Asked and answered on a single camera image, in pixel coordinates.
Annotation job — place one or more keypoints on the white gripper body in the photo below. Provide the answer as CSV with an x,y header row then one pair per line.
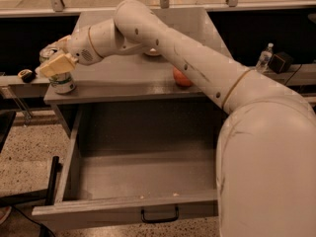
x,y
80,46

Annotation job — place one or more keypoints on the black yellow tape measure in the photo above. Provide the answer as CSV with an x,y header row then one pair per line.
x,y
27,75

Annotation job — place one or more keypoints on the open grey top drawer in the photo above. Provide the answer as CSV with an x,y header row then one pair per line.
x,y
129,155

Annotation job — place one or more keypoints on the red apple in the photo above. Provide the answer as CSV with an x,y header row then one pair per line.
x,y
181,79

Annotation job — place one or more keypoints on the black drawer handle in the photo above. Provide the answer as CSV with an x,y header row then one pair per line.
x,y
159,215

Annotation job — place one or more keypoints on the clear water bottle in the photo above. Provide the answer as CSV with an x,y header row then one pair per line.
x,y
265,58

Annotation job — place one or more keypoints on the small black box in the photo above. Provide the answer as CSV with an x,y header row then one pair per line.
x,y
280,62

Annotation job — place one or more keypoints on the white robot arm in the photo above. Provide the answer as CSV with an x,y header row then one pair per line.
x,y
266,150

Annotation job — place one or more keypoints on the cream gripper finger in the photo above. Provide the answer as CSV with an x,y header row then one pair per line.
x,y
61,44
59,63

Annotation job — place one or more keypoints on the grey side ledge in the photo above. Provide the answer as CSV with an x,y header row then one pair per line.
x,y
13,87

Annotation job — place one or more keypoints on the white paper bowl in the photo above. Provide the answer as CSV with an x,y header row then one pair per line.
x,y
152,52

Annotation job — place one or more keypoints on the grey cabinet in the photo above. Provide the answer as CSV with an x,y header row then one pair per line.
x,y
138,76

